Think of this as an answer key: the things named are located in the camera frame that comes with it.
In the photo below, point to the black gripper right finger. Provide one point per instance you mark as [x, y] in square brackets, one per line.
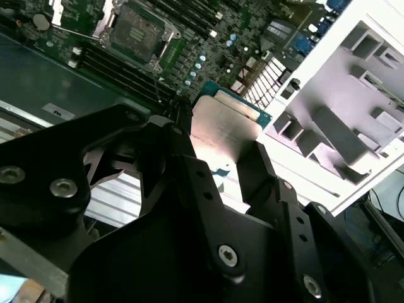
[315, 252]

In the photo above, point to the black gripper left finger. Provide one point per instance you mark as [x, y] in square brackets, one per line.
[38, 164]

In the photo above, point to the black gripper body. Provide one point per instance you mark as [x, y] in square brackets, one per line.
[158, 268]

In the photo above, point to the silver green CPU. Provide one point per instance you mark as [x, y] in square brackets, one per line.
[221, 132]

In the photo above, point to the metal socket cover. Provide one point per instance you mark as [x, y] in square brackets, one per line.
[57, 12]

